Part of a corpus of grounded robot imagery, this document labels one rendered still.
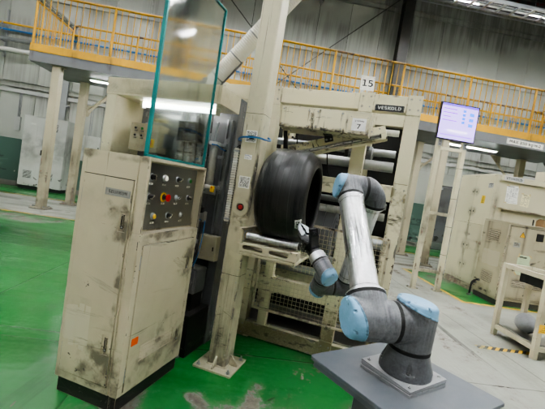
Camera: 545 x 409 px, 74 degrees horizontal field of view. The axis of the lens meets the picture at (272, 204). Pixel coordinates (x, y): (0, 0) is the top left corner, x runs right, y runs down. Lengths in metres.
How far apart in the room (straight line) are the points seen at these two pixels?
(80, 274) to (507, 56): 14.01
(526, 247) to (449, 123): 2.16
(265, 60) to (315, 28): 10.13
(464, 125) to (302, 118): 4.08
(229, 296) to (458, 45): 12.48
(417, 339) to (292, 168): 1.09
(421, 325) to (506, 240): 5.02
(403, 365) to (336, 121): 1.56
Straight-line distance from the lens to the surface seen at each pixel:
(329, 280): 1.84
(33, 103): 13.25
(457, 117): 6.23
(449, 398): 1.54
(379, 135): 2.55
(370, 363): 1.52
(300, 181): 2.00
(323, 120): 2.47
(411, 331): 1.40
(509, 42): 14.86
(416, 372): 1.47
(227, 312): 2.44
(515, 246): 6.44
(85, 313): 2.10
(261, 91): 2.35
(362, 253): 1.44
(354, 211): 1.55
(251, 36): 2.83
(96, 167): 1.99
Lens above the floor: 1.23
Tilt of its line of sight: 3 degrees down
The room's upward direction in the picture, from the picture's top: 9 degrees clockwise
